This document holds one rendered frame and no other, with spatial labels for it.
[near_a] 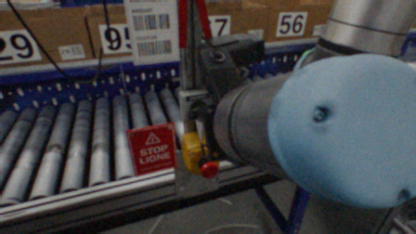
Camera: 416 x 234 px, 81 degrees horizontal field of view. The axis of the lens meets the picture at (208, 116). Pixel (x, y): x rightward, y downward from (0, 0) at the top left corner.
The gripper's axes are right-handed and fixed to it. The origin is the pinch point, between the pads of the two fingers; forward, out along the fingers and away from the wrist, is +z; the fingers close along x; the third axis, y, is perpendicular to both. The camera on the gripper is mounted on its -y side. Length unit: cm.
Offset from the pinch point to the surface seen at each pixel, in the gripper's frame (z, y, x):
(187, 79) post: 1.9, -6.8, -1.4
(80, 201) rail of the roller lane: 15.1, 16.1, -27.8
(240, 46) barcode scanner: -7.0, -10.1, 7.0
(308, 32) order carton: 58, -29, 79
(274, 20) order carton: 55, -35, 58
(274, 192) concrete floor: 87, 60, 61
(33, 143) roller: 39, 2, -43
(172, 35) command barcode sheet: -2.8, -14.3, -3.8
